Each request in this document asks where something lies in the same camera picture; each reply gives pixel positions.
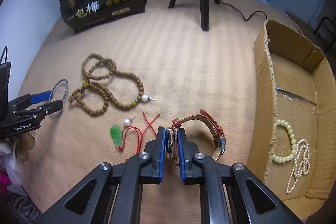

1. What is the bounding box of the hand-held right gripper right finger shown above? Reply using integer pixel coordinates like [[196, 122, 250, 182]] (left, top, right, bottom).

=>
[[177, 127, 302, 224]]

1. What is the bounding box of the pale green bead bracelet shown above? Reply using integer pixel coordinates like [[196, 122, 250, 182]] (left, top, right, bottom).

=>
[[270, 119, 298, 164]]

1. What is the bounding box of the red strap wristwatch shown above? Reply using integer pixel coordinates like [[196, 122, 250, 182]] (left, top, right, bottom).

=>
[[165, 109, 226, 167]]

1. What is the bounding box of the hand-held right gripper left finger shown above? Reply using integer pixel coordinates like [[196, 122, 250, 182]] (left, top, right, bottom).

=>
[[34, 126, 166, 224]]

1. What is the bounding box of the black metal bench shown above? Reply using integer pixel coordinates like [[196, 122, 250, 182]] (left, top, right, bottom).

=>
[[314, 16, 336, 54]]

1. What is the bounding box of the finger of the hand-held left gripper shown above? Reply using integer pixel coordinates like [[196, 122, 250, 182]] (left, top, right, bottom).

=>
[[13, 99, 64, 120], [8, 91, 53, 109]]

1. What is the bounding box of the wooden bead necklace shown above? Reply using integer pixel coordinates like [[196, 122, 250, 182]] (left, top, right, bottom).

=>
[[69, 53, 144, 117]]

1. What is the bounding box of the cardboard box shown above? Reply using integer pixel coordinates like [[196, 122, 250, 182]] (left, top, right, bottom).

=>
[[253, 19, 336, 220]]

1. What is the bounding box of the jade pendant with red cord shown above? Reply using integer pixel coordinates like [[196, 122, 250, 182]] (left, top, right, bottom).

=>
[[110, 112, 160, 161]]

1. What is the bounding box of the pearl necklace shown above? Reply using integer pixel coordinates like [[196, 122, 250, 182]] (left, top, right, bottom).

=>
[[286, 139, 310, 194]]

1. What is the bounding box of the zebra striped cloth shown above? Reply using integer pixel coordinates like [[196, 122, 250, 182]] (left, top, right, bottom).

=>
[[5, 191, 42, 222]]

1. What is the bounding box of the silver bangle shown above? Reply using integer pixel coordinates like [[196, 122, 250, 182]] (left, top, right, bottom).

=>
[[49, 79, 69, 102]]

